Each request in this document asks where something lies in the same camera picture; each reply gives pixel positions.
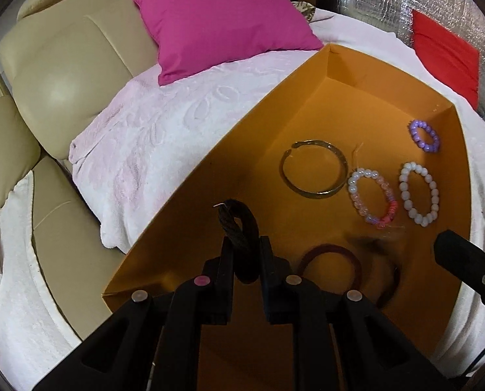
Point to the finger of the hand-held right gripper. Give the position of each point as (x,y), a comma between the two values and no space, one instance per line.
(470,264)

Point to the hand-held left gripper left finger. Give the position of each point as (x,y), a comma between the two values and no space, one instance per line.
(220,289)

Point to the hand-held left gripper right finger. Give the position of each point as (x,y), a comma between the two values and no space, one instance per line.
(273,289)

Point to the silver metal bangle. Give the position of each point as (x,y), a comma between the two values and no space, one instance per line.
(311,193)

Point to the yellow cardboard box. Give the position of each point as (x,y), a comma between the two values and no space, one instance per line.
(307,110)

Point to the white fluffy blanket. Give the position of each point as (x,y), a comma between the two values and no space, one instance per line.
(177,114)

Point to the white towel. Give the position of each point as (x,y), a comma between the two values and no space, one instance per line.
(18,293)

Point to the red cushion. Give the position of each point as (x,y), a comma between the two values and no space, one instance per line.
(450,61)

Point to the beige leather sofa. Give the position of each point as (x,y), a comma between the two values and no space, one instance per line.
(63,73)

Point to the magenta pillow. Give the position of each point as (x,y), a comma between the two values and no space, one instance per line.
(213,16)

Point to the patterned cushion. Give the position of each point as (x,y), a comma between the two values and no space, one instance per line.
(304,11)

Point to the silver foil insulation sheet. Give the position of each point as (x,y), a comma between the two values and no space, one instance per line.
(377,0)

